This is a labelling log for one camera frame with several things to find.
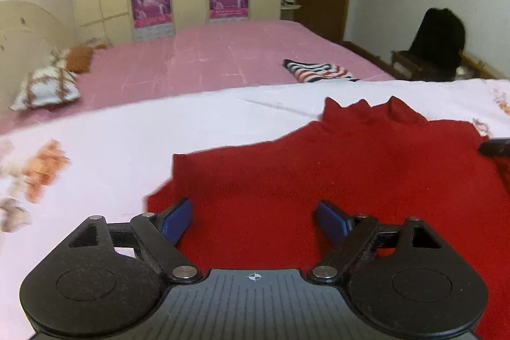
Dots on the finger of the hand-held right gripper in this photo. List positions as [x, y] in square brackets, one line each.
[496, 147]

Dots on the wooden tv bench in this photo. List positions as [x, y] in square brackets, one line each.
[402, 63]

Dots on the orange striped pillow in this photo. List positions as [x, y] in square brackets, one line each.
[81, 58]

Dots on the striped folded garment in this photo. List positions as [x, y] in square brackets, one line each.
[318, 71]

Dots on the pink bed cover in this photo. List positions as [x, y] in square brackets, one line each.
[219, 57]

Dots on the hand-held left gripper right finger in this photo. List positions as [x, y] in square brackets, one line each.
[332, 220]

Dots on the white patterned pillow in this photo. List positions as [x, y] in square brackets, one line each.
[61, 57]
[48, 87]

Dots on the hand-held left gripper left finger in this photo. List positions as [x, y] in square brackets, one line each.
[177, 218]

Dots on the black bag on chair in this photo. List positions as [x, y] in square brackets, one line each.
[438, 41]

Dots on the floral white bed sheet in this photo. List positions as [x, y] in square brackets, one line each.
[119, 137]

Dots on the red knit sweater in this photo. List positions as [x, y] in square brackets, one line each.
[318, 164]

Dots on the cream bed headboard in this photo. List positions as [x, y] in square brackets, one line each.
[24, 29]

